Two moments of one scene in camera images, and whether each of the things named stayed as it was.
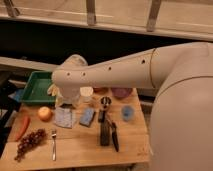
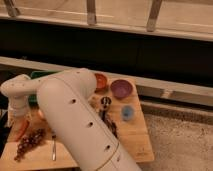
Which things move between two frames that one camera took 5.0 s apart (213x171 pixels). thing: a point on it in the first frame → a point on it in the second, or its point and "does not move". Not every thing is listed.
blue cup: (127, 113) does not move
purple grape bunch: (33, 138) does not move
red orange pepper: (22, 128) does not move
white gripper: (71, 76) → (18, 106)
